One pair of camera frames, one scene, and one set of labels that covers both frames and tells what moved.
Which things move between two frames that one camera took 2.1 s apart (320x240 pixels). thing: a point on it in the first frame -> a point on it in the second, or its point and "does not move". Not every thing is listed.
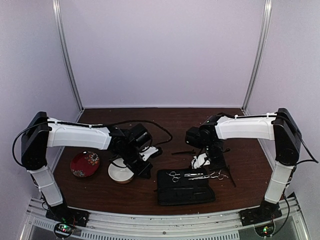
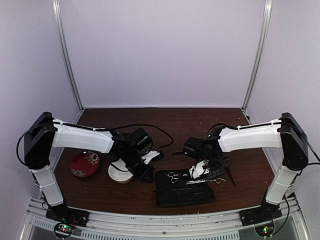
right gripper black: x=222 y=164 does not move
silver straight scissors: x=219 y=177 -> x=218 y=181
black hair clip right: x=231 y=176 does not move
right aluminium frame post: x=265 y=33 does not move
